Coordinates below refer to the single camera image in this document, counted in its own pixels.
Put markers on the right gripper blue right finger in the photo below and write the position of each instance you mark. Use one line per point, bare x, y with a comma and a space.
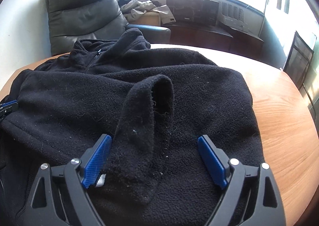
215, 160

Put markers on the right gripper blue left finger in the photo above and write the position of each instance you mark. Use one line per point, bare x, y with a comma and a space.
93, 160

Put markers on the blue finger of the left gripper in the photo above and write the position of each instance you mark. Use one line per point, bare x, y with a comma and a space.
9, 107

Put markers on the black fleece jacket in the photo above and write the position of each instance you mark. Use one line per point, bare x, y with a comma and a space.
154, 103

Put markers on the pile of beige clothes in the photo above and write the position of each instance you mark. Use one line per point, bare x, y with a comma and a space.
136, 9

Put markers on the dark wooden cabinet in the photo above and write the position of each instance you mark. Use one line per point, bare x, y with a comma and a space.
220, 37

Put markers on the dark leather armchair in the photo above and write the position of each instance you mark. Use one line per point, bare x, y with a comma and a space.
71, 20

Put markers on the black floor screen panel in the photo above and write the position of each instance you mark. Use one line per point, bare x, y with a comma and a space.
298, 60

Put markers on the white radiator unit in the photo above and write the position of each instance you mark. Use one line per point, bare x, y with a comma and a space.
232, 16

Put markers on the light wooden box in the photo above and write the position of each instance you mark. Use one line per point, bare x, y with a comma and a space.
149, 18

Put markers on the black monitor on cabinet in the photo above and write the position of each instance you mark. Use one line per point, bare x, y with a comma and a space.
201, 12

